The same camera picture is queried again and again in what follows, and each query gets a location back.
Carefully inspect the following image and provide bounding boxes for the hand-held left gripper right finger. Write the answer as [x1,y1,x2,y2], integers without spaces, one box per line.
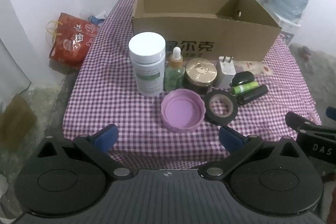
[199,126,300,180]

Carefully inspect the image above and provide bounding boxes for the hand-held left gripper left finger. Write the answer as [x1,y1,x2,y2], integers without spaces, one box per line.
[37,124,133,180]

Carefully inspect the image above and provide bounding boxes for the black tape roll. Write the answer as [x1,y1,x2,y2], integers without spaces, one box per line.
[204,89,239,125]

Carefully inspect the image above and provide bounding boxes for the black cylinder tube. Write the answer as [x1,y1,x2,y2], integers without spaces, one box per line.
[237,84,269,105]

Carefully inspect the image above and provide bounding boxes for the green lip balm tube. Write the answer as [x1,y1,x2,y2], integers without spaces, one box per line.
[230,81,259,95]

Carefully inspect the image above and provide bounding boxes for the purple plastic lid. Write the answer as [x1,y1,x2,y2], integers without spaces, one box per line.
[161,89,206,133]

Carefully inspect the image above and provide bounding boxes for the black oval case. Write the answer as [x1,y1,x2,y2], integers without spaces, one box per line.
[231,71,256,87]

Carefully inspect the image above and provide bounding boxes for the white charger plug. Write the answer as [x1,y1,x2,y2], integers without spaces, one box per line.
[215,55,237,89]

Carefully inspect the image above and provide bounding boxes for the gold lid cosmetic jar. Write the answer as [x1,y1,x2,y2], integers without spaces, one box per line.
[184,58,218,94]

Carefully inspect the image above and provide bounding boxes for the white plastic bottle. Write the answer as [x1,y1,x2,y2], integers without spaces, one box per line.
[128,32,166,97]

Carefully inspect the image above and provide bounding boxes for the green dropper bottle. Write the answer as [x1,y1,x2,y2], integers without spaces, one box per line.
[164,47,185,92]

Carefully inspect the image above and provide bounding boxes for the brown cardboard box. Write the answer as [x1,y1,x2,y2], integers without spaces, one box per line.
[131,0,282,62]

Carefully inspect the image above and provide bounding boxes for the purple checked tablecloth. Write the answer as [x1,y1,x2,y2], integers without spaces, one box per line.
[62,0,322,170]

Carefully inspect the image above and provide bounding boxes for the brown translucent sheet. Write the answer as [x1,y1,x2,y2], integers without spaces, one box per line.
[0,94,37,140]

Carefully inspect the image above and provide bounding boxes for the white water jug stand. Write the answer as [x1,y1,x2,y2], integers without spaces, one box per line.
[273,14,301,46]

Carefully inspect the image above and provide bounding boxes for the red gift bag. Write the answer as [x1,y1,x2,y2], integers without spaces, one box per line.
[47,13,100,71]

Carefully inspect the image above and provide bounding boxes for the blue white plastic bag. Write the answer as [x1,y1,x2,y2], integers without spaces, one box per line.
[88,11,108,25]

